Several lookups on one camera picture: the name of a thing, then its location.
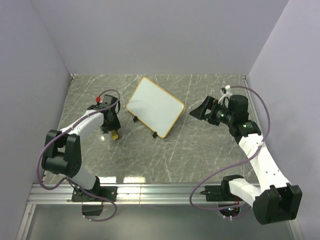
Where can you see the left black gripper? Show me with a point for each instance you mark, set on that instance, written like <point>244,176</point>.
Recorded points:
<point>115,125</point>

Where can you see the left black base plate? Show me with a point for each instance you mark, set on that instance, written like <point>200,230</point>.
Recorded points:
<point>106,192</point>

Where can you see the aluminium mounting rail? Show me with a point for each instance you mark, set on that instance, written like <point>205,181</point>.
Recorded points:
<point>127,194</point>

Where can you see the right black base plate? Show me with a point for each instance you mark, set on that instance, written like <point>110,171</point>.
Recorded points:
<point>218,193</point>

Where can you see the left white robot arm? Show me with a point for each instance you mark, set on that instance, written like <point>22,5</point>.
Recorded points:
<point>62,152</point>

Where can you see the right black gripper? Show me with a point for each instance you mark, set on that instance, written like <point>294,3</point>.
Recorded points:
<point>211,103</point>

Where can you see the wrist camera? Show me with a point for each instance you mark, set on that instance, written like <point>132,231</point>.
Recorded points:
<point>106,101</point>
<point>235,103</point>

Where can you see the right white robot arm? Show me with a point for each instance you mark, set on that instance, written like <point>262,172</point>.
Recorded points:
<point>276,199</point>

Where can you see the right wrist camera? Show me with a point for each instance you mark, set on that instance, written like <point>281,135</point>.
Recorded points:
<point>235,103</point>

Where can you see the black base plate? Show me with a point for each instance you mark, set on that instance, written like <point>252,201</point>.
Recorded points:
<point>218,193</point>
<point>106,192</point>

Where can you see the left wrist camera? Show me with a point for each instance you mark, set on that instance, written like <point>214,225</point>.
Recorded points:
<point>106,101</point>

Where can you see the yellow bone-shaped eraser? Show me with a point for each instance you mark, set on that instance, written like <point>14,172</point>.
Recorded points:
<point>114,135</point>

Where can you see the yellow framed whiteboard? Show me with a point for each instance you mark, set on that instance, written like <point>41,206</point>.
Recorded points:
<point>155,107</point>

